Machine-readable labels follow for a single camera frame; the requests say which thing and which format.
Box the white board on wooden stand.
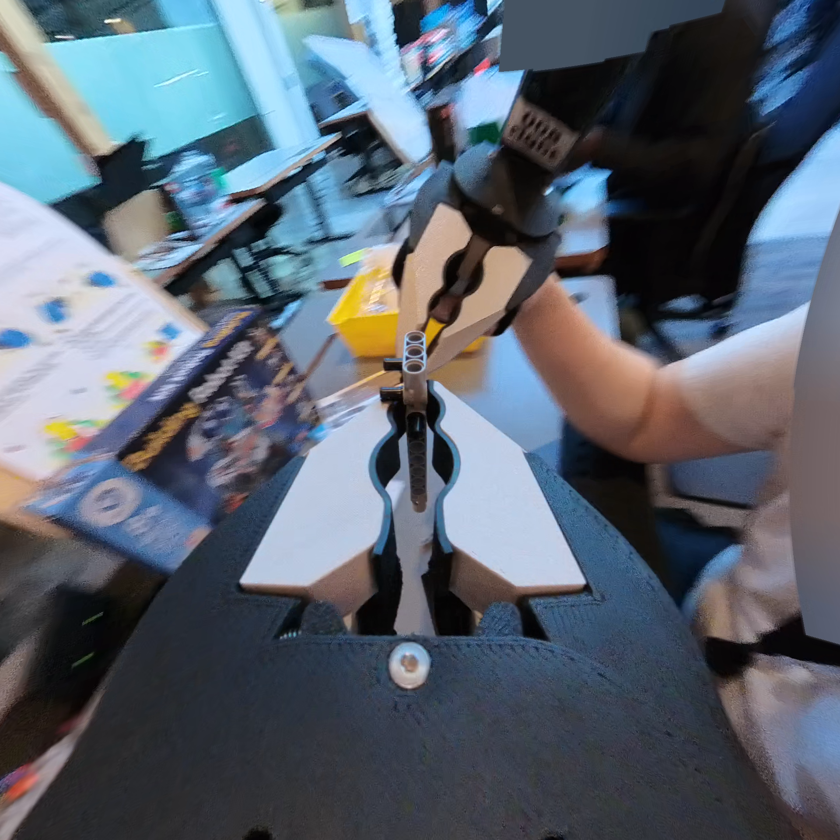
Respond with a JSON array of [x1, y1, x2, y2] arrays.
[[303, 34, 435, 166]]

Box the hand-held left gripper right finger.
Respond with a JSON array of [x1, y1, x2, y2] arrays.
[[425, 381, 588, 613]]

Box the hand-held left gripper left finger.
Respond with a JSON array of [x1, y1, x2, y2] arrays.
[[238, 394, 404, 613]]

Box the white top office desk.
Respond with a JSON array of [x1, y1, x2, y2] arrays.
[[220, 131, 343, 204]]

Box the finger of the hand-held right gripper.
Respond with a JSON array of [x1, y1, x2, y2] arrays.
[[427, 241, 538, 367], [395, 203, 475, 336]]

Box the cardboard box with black lid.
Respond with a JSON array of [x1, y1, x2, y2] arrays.
[[62, 134, 175, 257]]

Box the boxed toy set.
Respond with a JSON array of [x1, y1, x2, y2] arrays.
[[164, 150, 229, 225]]

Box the grey bent toy beam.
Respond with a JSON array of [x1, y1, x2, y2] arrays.
[[402, 331, 431, 513]]

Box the dark blue robot kit box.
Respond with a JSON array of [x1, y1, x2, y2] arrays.
[[23, 307, 329, 573]]

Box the white task instruction board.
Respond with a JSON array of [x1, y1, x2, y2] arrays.
[[0, 180, 210, 484]]

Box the yellow plastic bin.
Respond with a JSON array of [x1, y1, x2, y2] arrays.
[[327, 246, 494, 360]]

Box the grey desk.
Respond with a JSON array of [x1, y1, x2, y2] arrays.
[[279, 276, 621, 634]]

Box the wooden office desk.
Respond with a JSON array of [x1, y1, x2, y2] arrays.
[[134, 197, 283, 309]]

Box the black shoulder strap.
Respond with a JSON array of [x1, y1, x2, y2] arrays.
[[705, 617, 840, 678]]

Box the person's right forearm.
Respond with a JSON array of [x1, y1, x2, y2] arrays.
[[512, 276, 657, 463]]

